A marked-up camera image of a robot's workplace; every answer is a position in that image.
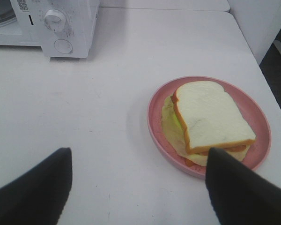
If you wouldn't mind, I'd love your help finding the pink round plate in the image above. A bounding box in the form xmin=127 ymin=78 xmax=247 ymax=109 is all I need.
xmin=147 ymin=76 xmax=271 ymax=179

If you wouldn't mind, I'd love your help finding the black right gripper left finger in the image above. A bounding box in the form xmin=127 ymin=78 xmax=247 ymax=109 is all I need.
xmin=0 ymin=148 xmax=73 ymax=225

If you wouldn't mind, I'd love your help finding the round white door button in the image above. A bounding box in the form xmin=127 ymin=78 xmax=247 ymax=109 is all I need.
xmin=54 ymin=39 xmax=73 ymax=54

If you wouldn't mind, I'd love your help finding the white microwave oven body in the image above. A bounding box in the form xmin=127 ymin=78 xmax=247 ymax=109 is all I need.
xmin=0 ymin=0 xmax=100 ymax=58

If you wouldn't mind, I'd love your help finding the toast sandwich with lettuce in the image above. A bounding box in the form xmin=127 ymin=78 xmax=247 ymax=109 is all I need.
xmin=161 ymin=81 xmax=256 ymax=167

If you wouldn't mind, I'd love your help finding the glass microwave turntable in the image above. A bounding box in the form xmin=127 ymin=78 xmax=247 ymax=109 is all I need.
xmin=0 ymin=0 xmax=16 ymax=27

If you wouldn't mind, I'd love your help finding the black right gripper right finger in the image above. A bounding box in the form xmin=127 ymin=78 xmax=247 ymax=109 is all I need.
xmin=206 ymin=148 xmax=281 ymax=225

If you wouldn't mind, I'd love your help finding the white timer knob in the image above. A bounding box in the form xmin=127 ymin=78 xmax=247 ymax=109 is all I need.
xmin=44 ymin=9 xmax=67 ymax=32

